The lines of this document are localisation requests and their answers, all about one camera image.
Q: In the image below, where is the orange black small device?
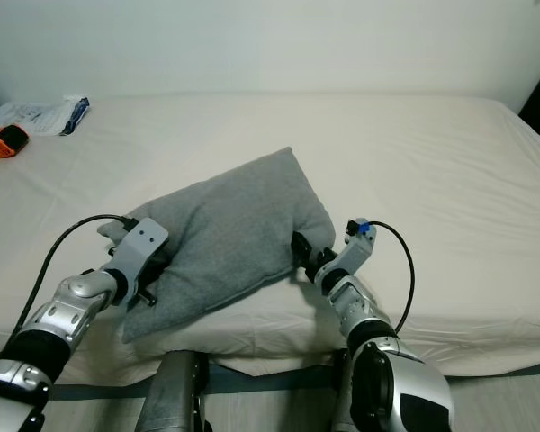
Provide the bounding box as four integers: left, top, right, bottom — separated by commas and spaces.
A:
0, 124, 31, 160

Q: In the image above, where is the grey right robot leg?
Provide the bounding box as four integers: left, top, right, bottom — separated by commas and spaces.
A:
331, 351, 361, 432

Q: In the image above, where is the white sheeted mattress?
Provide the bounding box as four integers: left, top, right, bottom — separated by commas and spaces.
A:
0, 93, 540, 379

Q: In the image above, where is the grey robot leg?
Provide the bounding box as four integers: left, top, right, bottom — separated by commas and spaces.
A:
137, 351, 210, 432
331, 351, 361, 432

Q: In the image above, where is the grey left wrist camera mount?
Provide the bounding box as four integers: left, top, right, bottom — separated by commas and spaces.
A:
115, 219, 170, 300

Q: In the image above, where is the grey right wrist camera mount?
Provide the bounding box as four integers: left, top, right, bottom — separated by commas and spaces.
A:
324, 219, 377, 280

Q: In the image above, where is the grey left robot leg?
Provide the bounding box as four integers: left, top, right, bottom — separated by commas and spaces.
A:
137, 351, 210, 432

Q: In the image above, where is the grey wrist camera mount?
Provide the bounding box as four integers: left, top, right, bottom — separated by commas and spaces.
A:
324, 219, 377, 280
115, 219, 170, 300

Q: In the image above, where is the grey fabric pillow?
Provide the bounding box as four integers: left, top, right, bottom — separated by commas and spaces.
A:
97, 147, 337, 343

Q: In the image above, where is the white blue plastic bag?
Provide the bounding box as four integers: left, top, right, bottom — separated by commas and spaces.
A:
0, 94, 91, 138

